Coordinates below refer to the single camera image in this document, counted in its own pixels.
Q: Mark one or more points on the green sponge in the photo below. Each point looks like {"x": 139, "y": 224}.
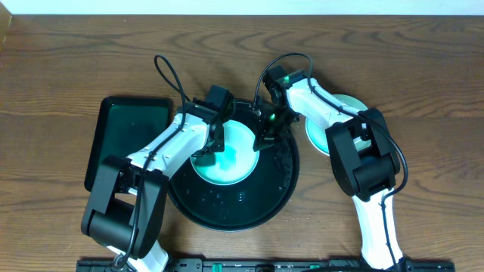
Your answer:
{"x": 226, "y": 160}

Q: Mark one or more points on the rectangular black tray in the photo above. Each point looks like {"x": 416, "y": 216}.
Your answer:
{"x": 124, "y": 126}

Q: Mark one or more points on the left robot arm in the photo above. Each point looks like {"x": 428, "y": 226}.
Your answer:
{"x": 126, "y": 202}

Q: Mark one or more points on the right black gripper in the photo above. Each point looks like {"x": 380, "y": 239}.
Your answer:
{"x": 265, "y": 138}

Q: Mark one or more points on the round black tray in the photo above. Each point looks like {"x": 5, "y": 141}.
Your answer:
{"x": 248, "y": 203}

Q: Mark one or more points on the mint green plate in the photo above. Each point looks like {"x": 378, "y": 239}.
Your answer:
{"x": 241, "y": 138}
{"x": 317, "y": 137}

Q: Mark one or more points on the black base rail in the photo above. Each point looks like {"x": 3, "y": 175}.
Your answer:
{"x": 198, "y": 265}

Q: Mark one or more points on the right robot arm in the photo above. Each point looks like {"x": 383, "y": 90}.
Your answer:
{"x": 364, "y": 158}

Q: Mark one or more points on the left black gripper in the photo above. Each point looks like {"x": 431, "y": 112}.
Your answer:
{"x": 215, "y": 135}

